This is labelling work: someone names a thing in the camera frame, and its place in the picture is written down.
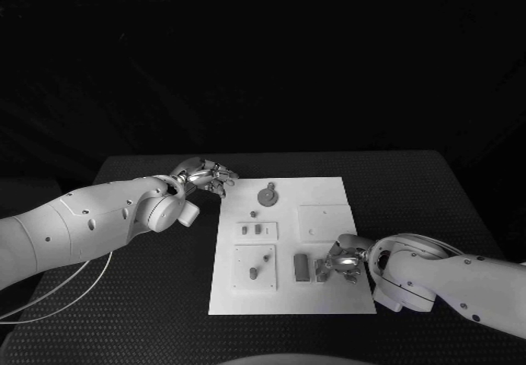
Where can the long grey block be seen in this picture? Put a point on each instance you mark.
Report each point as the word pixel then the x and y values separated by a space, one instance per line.
pixel 302 267

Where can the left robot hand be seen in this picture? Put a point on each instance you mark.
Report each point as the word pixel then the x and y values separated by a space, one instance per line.
pixel 203 175

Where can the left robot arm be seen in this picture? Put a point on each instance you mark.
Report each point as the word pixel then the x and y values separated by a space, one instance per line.
pixel 83 225

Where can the white task board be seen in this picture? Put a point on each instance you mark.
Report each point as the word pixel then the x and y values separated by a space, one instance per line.
pixel 288 296

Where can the short grey block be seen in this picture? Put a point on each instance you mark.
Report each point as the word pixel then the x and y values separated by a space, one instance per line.
pixel 257 229

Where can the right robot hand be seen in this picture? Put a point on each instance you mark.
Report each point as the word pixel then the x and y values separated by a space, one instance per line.
pixel 345 261

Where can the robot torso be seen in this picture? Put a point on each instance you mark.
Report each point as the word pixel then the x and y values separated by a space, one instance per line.
pixel 288 359

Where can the grey gear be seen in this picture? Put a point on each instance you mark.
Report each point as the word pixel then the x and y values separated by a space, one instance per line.
pixel 267 196

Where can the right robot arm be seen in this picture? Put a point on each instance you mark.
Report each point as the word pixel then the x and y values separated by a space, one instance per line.
pixel 452 279

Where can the grey oblong plug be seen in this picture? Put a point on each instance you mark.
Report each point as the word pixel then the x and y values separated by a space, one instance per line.
pixel 253 273

